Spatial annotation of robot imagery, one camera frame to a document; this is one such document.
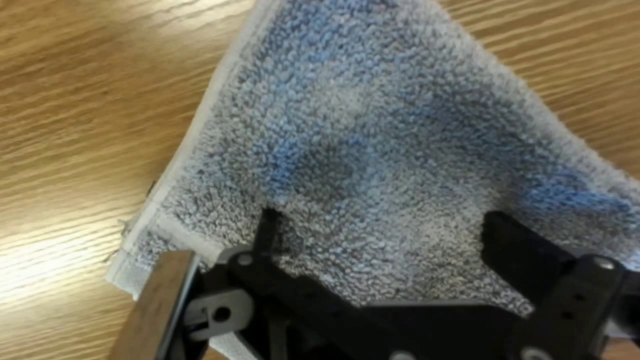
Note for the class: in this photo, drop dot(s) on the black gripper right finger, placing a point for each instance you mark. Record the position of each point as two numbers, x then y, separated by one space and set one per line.
523 257

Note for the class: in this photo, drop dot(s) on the grey towel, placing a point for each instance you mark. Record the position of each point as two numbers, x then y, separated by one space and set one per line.
373 146

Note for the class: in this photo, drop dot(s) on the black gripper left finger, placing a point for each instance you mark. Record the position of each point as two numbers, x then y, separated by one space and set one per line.
268 232

